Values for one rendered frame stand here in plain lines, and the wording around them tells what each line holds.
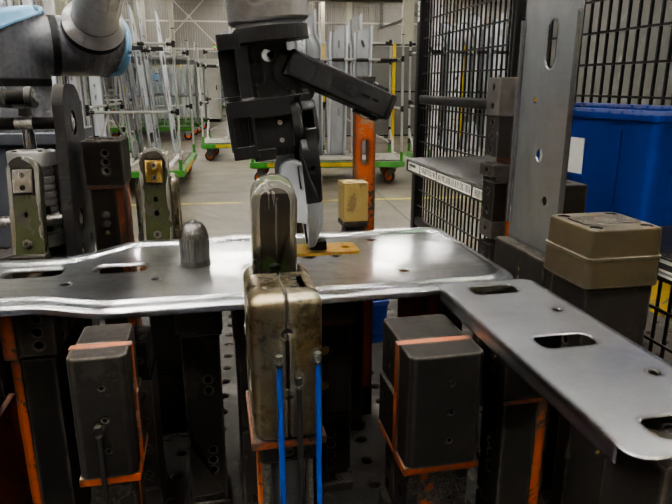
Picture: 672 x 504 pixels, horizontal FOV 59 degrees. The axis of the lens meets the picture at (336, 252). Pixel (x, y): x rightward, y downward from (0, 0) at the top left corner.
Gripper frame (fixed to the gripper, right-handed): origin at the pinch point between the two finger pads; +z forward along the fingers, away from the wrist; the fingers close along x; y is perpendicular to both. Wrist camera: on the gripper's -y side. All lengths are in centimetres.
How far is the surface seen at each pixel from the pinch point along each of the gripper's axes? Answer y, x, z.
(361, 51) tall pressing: -184, -710, -35
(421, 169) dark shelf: -32, -59, 6
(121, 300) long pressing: 19.1, 5.5, 2.3
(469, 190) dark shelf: -32.0, -35.0, 6.2
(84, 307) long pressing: 22.2, 5.9, 2.2
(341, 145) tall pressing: -146, -706, 78
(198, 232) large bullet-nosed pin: 11.9, -3.8, -0.8
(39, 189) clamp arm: 30.3, -18.0, -5.5
